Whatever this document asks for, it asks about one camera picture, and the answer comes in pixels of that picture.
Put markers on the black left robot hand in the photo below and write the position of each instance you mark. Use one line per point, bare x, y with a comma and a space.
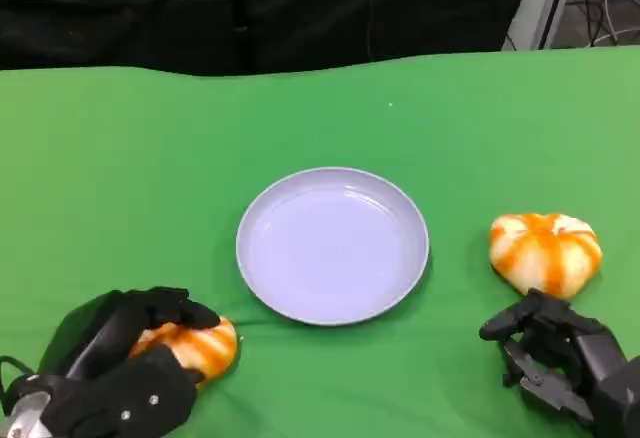
125, 398

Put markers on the black backdrop cloth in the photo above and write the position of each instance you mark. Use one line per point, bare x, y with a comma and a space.
200, 8

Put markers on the grey metal frame post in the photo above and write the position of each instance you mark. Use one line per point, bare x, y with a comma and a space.
542, 3

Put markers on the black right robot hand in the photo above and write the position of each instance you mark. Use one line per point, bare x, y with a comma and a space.
590, 358

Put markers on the orange and white bread roll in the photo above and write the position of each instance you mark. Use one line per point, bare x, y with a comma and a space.
212, 348
540, 258

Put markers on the green table cloth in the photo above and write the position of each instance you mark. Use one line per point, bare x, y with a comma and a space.
150, 158

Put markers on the lilac plate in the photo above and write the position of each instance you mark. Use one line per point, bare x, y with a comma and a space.
330, 248

